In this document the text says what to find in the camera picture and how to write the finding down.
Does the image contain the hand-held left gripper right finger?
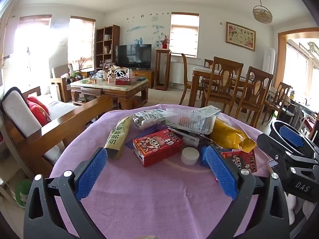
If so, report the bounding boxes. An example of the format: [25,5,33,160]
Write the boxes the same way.
[201,144,291,239]

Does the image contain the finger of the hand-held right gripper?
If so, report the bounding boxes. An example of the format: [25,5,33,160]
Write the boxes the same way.
[257,133,319,166]
[270,120,313,155]

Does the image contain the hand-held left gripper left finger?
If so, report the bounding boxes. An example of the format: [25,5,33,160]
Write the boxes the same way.
[24,147,108,239]

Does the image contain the red cartoon milk carton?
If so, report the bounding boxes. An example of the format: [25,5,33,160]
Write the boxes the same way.
[221,149,258,180]
[133,129,183,167]

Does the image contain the white round lid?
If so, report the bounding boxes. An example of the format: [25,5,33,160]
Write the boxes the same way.
[181,147,200,165]

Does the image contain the yellow snack packet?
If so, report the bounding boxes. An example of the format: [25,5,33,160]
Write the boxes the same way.
[209,118,257,153]

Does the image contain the olive green snack packet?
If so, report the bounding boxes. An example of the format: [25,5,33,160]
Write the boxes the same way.
[103,116,134,160]

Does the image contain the black and white wrapper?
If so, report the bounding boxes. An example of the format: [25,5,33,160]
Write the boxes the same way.
[169,127,210,147]

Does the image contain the clear plastic tray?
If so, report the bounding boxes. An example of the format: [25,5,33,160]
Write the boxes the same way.
[165,107,217,133]

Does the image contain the white paper carton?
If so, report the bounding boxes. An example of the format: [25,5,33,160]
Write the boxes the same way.
[197,105,221,116]

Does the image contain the dark blue plastic wrapper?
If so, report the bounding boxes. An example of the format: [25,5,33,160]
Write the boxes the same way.
[125,126,160,150]

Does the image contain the silver white snack packet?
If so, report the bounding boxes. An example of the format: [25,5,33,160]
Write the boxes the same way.
[132,109,167,130]

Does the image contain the person's right hand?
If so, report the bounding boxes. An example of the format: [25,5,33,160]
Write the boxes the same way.
[286,193,318,226]

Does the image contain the wooden sofa with white cushions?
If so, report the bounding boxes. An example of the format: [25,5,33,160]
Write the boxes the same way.
[0,87,114,180]

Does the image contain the purple tablecloth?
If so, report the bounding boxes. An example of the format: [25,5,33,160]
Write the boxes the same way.
[48,104,275,239]

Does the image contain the green round object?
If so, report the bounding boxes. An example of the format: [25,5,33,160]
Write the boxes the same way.
[15,179,33,207]

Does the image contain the white standing air conditioner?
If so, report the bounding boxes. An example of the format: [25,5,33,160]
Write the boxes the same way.
[263,47,277,76]

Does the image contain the red cushion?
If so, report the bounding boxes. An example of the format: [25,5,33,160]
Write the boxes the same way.
[26,96,51,126]

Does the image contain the wooden coffee table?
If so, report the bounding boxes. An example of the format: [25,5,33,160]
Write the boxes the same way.
[70,78,149,110]

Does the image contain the wooden dining table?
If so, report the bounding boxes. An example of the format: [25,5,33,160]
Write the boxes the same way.
[188,66,250,107]

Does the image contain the plush toys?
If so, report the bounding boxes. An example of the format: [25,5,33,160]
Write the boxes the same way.
[61,71,81,82]

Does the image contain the assorted coffee table items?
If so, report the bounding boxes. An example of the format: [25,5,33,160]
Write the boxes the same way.
[85,65,146,85]

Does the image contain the wooden armchair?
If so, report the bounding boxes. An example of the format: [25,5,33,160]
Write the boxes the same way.
[50,64,83,102]

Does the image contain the white radiator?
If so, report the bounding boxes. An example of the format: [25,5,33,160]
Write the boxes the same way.
[170,62,197,84]

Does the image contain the blossom branch vase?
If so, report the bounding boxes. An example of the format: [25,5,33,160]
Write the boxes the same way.
[72,56,88,72]

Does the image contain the framed floral picture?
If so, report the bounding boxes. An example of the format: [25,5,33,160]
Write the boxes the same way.
[225,22,256,52]

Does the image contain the wooden television stand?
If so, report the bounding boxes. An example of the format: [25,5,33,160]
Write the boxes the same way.
[130,69,155,89]

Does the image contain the tall wooden plant stand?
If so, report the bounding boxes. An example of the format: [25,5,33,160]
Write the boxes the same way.
[155,48,172,91]

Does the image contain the black television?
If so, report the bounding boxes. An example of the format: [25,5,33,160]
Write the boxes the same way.
[115,44,152,70]

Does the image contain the small crystal chandelier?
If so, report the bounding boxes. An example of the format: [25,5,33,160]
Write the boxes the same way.
[252,0,273,24]

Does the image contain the window with roller blind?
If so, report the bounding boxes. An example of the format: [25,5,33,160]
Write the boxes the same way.
[15,15,52,80]
[68,16,96,71]
[171,12,200,58]

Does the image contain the red potted plant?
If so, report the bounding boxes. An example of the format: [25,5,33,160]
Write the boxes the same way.
[157,33,170,49]

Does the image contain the wooden bookshelf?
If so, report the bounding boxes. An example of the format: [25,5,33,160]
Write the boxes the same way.
[95,25,120,71]

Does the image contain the black frame chair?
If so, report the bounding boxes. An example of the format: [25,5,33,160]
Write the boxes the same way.
[268,87,299,127]

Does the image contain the wooden door frame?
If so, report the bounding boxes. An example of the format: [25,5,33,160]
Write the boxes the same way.
[278,27,319,85]

